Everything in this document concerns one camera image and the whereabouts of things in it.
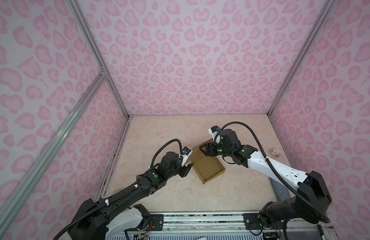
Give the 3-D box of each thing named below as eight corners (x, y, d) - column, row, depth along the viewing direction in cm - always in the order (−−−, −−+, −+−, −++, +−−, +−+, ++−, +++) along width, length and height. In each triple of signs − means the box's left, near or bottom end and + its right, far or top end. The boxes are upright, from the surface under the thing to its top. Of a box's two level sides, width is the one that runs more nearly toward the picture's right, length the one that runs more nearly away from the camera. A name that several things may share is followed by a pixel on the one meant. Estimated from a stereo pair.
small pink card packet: (278, 158, 98) (280, 156, 95) (268, 151, 102) (270, 148, 99) (280, 156, 99) (283, 153, 97) (270, 148, 103) (273, 145, 100)
